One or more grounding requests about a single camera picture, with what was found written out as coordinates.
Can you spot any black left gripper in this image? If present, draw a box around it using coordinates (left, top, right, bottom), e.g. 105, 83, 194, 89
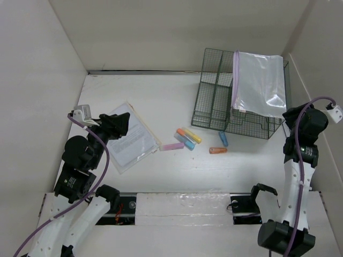
85, 111, 130, 168

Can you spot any clear mesh document pouch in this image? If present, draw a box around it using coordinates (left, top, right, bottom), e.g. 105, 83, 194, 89
107, 102, 161, 174

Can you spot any clear pouch with purple zipper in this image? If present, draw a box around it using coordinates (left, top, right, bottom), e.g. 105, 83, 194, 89
230, 50, 286, 118

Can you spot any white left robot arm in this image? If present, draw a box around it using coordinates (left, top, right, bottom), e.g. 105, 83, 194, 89
27, 110, 130, 256

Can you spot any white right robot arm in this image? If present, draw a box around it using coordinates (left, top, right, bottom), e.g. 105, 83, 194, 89
248, 105, 329, 256

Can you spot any pink highlighter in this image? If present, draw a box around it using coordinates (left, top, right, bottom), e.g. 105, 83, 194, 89
159, 142, 185, 151

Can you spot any orange highlighter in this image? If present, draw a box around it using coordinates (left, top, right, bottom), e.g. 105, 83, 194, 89
176, 128, 197, 144

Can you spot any blue highlighter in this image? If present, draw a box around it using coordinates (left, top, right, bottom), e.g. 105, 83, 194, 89
174, 133, 195, 150

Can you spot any yellow highlighter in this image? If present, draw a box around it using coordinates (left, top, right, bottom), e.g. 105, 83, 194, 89
182, 127, 202, 144

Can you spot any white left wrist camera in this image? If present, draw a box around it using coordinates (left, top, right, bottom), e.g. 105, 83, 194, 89
71, 104, 92, 124

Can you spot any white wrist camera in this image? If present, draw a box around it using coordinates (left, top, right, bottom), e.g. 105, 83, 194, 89
71, 104, 92, 124
326, 103, 342, 124

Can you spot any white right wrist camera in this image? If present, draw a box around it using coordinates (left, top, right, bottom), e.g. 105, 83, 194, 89
326, 103, 342, 124

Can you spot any green wire desk organizer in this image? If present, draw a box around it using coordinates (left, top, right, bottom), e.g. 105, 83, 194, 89
191, 48, 284, 140

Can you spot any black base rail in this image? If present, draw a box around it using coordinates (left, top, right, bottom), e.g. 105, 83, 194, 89
98, 192, 267, 226

